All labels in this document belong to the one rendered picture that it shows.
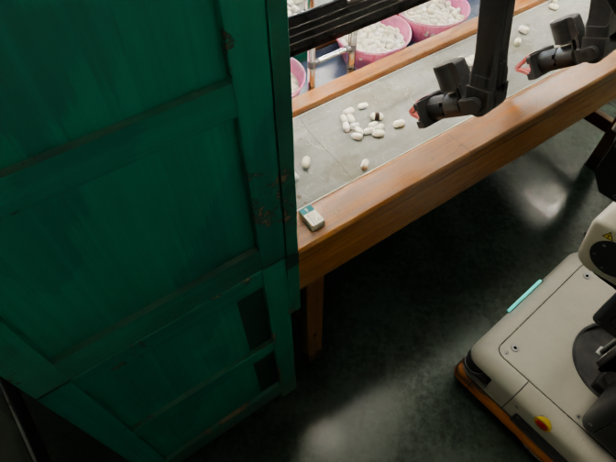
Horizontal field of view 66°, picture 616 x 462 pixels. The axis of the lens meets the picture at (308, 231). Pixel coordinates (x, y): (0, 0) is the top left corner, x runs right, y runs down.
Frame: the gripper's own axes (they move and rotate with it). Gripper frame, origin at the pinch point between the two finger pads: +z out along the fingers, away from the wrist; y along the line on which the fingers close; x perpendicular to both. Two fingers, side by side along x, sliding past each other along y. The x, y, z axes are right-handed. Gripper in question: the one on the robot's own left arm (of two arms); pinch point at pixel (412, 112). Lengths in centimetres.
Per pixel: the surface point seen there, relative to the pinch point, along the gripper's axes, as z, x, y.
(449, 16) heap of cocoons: 38, -17, -58
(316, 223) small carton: -3.6, 12.3, 38.4
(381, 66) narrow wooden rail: 28.3, -12.2, -16.0
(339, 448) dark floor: 24, 92, 51
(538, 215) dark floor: 43, 76, -80
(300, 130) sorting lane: 24.3, -5.7, 20.6
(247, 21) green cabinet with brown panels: -47, -28, 54
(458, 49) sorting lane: 26, -7, -46
